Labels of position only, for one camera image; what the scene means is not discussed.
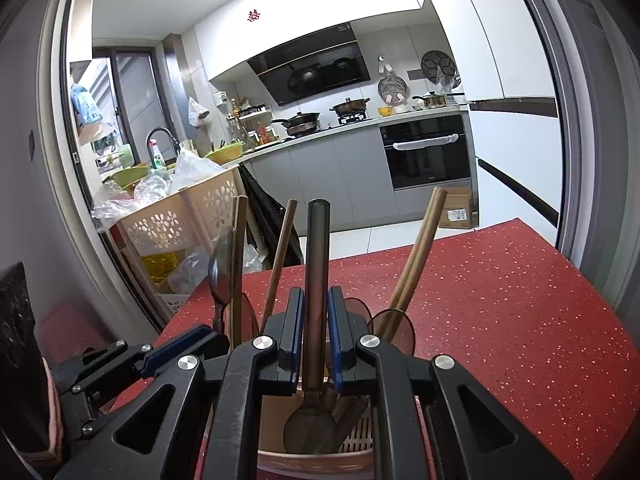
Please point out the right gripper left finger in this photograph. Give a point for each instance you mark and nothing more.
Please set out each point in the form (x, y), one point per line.
(199, 418)

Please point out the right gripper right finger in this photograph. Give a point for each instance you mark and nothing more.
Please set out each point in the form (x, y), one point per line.
(432, 419)

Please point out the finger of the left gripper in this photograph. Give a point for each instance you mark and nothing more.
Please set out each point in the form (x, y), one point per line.
(100, 354)
(200, 341)

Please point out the dark translucent spoon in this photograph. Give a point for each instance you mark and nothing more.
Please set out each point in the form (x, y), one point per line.
(311, 428)
(219, 277)

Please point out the wooden chopstick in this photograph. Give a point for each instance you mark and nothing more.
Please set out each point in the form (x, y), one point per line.
(278, 261)
(239, 225)
(409, 277)

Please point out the kitchen sink faucet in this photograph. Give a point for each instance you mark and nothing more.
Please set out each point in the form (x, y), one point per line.
(163, 140)

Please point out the dark spoon in holder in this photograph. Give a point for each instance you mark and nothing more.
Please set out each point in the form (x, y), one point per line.
(394, 326)
(357, 312)

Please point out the beige perforated storage cart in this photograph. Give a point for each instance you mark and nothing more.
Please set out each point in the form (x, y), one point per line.
(189, 219)

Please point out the cardboard box on floor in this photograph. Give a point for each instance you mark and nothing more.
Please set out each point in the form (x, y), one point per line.
(457, 209)

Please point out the black built-in oven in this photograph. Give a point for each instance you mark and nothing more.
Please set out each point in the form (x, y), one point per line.
(426, 151)

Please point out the black wok on stove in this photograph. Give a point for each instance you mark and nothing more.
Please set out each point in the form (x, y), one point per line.
(300, 124)

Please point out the black range hood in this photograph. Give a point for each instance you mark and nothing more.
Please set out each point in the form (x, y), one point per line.
(319, 62)

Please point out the white refrigerator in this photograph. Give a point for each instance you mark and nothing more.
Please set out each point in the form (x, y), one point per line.
(507, 84)

